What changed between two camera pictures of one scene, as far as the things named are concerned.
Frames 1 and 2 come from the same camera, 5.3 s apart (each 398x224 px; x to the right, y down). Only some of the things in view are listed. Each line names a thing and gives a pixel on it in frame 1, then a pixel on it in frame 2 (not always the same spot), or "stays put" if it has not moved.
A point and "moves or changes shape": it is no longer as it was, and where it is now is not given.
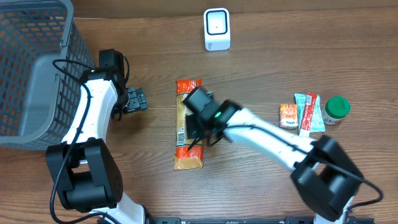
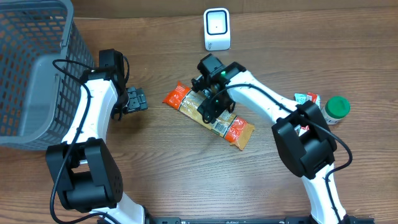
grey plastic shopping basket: x=42 y=53 stays put
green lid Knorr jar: x=335 y=108 stays put
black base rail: x=249 y=220 stays put
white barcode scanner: x=217 y=28 stays put
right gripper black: x=191 y=132 -> x=209 y=112
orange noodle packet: x=188 y=153 moves or changes shape
